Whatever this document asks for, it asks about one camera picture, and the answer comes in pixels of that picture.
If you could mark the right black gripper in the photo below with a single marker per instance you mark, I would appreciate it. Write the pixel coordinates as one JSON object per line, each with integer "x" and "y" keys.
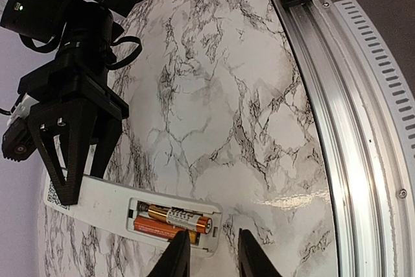
{"x": 62, "y": 131}

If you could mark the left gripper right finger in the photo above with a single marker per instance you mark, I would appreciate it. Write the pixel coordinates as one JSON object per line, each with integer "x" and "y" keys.
{"x": 252, "y": 259}

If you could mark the white remote control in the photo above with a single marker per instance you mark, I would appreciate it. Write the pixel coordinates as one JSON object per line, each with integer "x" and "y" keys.
{"x": 114, "y": 208}

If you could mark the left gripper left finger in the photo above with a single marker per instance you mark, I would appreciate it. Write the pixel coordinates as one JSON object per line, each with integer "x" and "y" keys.
{"x": 175, "y": 260}

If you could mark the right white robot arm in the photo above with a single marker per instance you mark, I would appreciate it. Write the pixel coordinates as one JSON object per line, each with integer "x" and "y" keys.
{"x": 85, "y": 29}

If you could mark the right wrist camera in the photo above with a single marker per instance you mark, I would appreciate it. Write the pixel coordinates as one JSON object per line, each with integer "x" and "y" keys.
{"x": 17, "y": 142}

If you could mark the black gold AAA battery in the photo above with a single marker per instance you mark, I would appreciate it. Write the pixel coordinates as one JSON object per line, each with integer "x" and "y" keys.
{"x": 177, "y": 217}

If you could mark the front aluminium rail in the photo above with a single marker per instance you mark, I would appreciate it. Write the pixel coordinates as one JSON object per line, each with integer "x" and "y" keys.
{"x": 364, "y": 113}

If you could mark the orange AAA battery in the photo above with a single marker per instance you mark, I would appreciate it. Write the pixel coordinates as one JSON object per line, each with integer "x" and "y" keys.
{"x": 156, "y": 228}

